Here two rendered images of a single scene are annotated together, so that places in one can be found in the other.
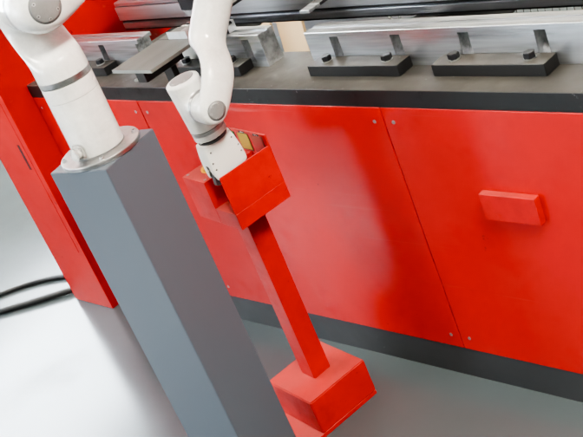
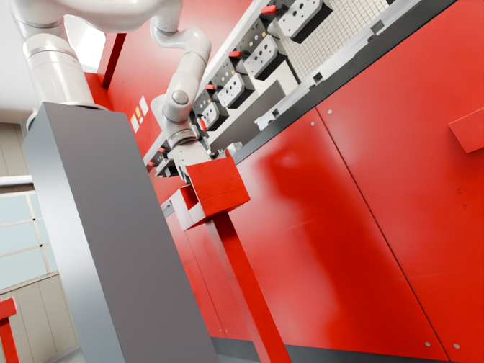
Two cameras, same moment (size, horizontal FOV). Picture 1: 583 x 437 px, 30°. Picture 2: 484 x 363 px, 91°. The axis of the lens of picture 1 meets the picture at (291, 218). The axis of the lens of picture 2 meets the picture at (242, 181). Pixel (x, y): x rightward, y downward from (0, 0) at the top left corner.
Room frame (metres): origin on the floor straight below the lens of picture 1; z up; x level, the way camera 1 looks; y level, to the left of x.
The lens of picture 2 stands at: (1.74, 0.09, 0.60)
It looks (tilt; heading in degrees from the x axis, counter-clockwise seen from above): 9 degrees up; 351
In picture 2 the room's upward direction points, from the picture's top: 24 degrees counter-clockwise
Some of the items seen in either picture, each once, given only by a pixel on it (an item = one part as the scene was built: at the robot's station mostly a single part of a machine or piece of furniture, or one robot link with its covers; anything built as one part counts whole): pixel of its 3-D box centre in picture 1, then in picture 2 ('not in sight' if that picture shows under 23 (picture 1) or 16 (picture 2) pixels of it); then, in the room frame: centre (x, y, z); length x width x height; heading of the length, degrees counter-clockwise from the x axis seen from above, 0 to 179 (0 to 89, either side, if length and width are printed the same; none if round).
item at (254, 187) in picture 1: (232, 176); (204, 190); (2.51, 0.10, 0.75); 0.20 x 0.16 x 0.18; 28
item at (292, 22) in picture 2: not in sight; (299, 6); (2.41, -0.44, 1.20); 0.15 x 0.09 x 0.17; 37
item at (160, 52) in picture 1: (165, 48); (185, 164); (2.94, 0.14, 1.00); 0.26 x 0.18 x 0.01; 127
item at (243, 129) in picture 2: not in sight; (238, 153); (3.52, -0.24, 1.12); 1.13 x 0.02 x 0.44; 37
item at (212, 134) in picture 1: (209, 129); (184, 140); (2.45, 0.10, 0.91); 0.09 x 0.08 x 0.03; 118
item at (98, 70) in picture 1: (85, 68); not in sight; (3.48, 0.43, 0.89); 0.30 x 0.05 x 0.03; 37
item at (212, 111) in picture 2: not in sight; (209, 110); (2.89, -0.08, 1.20); 0.15 x 0.09 x 0.17; 37
